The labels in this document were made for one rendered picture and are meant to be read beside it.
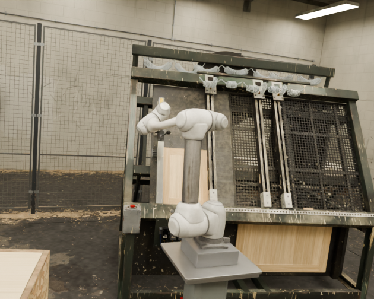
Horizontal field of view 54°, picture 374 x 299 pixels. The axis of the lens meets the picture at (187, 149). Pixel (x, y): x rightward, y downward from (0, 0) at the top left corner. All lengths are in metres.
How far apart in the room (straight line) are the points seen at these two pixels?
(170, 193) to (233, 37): 6.20
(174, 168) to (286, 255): 1.32
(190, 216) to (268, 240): 1.43
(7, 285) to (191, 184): 1.30
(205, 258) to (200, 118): 0.83
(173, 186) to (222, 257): 0.88
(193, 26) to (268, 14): 1.88
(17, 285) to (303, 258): 2.94
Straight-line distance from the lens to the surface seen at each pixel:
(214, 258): 2.30
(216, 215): 2.26
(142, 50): 3.78
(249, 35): 8.92
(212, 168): 3.06
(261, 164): 3.19
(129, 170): 2.93
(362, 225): 3.51
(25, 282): 1.06
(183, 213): 2.13
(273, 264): 3.55
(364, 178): 3.67
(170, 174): 2.99
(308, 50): 9.84
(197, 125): 2.06
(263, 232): 3.39
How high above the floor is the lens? 1.75
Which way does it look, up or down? 8 degrees down
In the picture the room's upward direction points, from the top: 6 degrees clockwise
